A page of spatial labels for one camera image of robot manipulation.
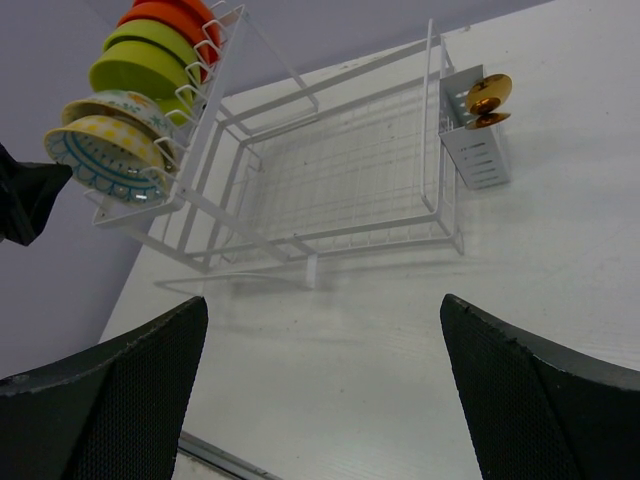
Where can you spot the red bowl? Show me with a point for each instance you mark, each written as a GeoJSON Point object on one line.
{"type": "Point", "coordinates": [209, 53]}

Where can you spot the front lime green bowl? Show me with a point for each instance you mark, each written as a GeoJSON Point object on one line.
{"type": "Point", "coordinates": [145, 69]}

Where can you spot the orange bowl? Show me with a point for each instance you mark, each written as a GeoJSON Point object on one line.
{"type": "Point", "coordinates": [185, 17]}

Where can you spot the floral leaf pattern bowl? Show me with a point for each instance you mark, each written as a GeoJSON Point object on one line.
{"type": "Point", "coordinates": [134, 107]}

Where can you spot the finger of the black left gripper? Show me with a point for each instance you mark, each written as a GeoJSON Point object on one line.
{"type": "Point", "coordinates": [28, 194]}

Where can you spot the rear lime green bowl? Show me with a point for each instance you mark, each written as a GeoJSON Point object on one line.
{"type": "Point", "coordinates": [154, 33]}

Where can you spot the grey cutlery holder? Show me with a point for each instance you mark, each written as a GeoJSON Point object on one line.
{"type": "Point", "coordinates": [477, 154]}

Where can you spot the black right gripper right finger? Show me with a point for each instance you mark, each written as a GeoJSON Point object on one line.
{"type": "Point", "coordinates": [536, 409]}

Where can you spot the yellow sun blue pattern bowl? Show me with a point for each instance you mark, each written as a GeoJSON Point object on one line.
{"type": "Point", "coordinates": [110, 156]}

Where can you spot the lime green bowl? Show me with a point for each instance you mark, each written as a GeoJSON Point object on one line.
{"type": "Point", "coordinates": [145, 69]}
{"type": "Point", "coordinates": [154, 33]}

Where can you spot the gold utensil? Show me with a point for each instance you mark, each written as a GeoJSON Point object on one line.
{"type": "Point", "coordinates": [485, 97]}

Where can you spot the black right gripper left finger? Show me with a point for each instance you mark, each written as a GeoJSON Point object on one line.
{"type": "Point", "coordinates": [112, 411]}

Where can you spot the white wire dish rack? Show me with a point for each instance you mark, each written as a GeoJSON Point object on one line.
{"type": "Point", "coordinates": [351, 163]}

